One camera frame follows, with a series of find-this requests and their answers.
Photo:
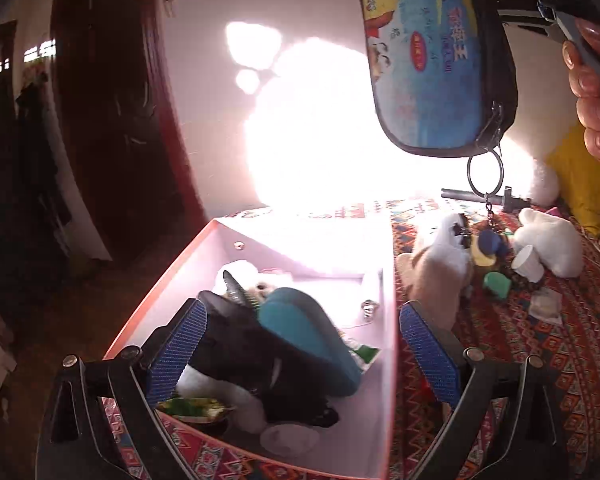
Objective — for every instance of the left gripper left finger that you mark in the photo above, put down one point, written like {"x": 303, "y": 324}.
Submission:
{"x": 168, "y": 349}

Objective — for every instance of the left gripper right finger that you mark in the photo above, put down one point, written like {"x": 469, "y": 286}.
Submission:
{"x": 438, "y": 353}

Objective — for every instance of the green white snack packet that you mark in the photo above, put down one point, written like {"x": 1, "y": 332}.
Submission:
{"x": 199, "y": 410}

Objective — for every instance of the white knit sock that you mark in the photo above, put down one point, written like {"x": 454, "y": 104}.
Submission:
{"x": 439, "y": 267}

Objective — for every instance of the white plush toy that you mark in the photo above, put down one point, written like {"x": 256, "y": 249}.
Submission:
{"x": 247, "y": 412}

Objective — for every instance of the blue figurine keychain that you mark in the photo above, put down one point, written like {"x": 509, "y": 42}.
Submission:
{"x": 488, "y": 248}

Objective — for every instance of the teal glasses case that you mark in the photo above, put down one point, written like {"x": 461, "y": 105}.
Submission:
{"x": 298, "y": 319}

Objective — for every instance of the blue cartoon zip pouch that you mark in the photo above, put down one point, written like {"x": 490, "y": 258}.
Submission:
{"x": 443, "y": 77}

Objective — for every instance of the large white plush rabbit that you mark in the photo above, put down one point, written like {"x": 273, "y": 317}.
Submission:
{"x": 556, "y": 241}

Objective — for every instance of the person right hand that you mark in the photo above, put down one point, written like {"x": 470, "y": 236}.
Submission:
{"x": 585, "y": 84}

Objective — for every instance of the green small cup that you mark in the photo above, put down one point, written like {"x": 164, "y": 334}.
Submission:
{"x": 497, "y": 284}

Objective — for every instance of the clear plastic sachet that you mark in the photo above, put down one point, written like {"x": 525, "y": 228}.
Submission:
{"x": 546, "y": 306}

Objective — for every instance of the orange cardboard box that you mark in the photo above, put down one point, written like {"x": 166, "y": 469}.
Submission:
{"x": 346, "y": 265}

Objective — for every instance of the patterned red bed cloth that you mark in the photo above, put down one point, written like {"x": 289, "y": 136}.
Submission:
{"x": 501, "y": 329}

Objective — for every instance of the black rod tool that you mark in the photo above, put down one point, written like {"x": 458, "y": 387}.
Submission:
{"x": 508, "y": 201}

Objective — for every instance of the yellow pillow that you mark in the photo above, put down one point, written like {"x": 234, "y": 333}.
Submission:
{"x": 579, "y": 179}

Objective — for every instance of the white fluffy ball pillow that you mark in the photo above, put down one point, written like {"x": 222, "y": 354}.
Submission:
{"x": 540, "y": 184}

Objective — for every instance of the dark red door frame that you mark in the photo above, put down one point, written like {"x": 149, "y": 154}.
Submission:
{"x": 118, "y": 122}

